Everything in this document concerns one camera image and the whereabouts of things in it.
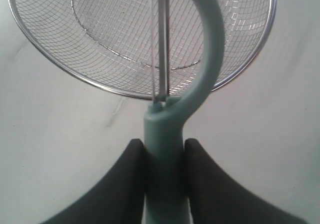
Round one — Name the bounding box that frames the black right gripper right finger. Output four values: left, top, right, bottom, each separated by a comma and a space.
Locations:
184, 138, 306, 224

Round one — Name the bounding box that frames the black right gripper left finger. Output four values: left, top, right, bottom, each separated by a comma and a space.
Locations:
45, 139, 146, 224

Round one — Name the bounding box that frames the teal handled peeler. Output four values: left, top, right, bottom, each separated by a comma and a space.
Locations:
143, 0, 225, 224

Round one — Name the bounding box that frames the metal wire mesh basket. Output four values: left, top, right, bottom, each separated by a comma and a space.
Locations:
8, 0, 277, 99

